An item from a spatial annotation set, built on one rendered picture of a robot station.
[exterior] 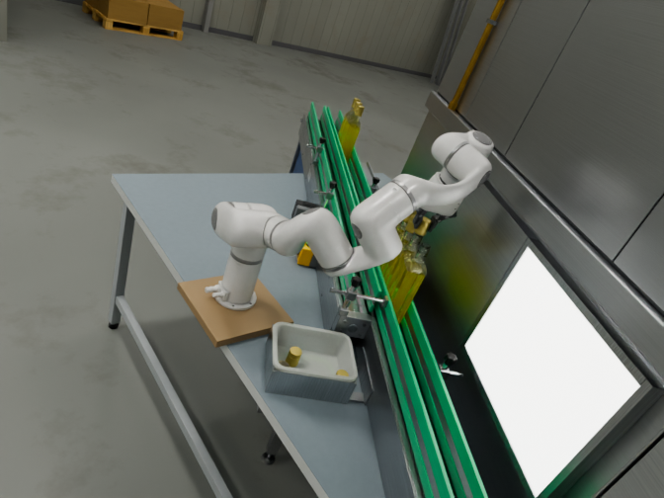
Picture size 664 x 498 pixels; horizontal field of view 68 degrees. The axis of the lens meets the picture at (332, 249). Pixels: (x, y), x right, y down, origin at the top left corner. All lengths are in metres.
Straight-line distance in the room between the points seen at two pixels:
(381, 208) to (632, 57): 0.57
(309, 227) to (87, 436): 1.32
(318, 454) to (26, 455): 1.14
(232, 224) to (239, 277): 0.25
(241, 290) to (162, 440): 0.85
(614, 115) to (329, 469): 0.96
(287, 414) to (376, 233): 0.51
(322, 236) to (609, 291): 0.55
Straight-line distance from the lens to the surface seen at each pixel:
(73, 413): 2.14
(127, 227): 2.10
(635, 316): 0.94
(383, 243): 1.04
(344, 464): 1.23
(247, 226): 1.17
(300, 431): 1.24
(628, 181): 1.06
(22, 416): 2.15
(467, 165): 1.12
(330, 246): 1.06
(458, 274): 1.39
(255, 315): 1.44
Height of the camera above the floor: 1.69
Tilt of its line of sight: 29 degrees down
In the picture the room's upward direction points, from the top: 22 degrees clockwise
